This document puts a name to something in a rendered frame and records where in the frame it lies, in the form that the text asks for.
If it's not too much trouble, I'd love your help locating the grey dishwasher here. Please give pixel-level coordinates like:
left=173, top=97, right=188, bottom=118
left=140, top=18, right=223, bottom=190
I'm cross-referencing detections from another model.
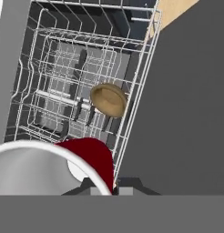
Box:
left=0, top=0, right=162, bottom=147

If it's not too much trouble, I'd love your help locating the white wire dishwasher rack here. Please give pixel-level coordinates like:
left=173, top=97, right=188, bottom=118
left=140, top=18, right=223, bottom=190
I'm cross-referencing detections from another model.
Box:
left=4, top=0, right=163, bottom=185

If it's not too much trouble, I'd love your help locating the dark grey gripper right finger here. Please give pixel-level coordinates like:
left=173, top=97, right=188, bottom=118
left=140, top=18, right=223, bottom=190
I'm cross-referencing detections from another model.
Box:
left=116, top=177, right=162, bottom=196

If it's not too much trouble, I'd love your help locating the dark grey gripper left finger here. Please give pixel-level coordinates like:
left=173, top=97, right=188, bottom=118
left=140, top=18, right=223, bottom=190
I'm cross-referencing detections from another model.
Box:
left=61, top=177, right=105, bottom=196

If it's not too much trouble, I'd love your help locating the red cup with white inside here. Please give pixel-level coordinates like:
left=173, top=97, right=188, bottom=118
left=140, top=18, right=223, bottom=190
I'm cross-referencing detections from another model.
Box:
left=0, top=137, right=115, bottom=196

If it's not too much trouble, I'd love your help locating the tan bowl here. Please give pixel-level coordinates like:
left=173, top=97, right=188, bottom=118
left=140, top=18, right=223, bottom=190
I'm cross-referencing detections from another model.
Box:
left=89, top=82, right=128, bottom=119

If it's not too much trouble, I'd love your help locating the dark grey dishwasher door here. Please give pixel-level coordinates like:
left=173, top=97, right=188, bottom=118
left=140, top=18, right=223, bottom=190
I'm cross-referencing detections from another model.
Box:
left=115, top=0, right=224, bottom=196

